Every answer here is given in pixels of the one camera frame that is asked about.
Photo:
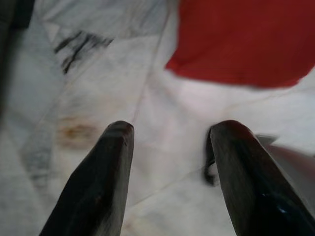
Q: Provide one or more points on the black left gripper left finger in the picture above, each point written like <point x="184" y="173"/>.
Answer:
<point x="98" y="182"/>

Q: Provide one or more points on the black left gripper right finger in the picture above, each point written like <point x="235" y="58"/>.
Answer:
<point x="246" y="186"/>

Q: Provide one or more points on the red fabric pillow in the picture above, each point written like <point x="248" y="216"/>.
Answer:
<point x="241" y="39"/>

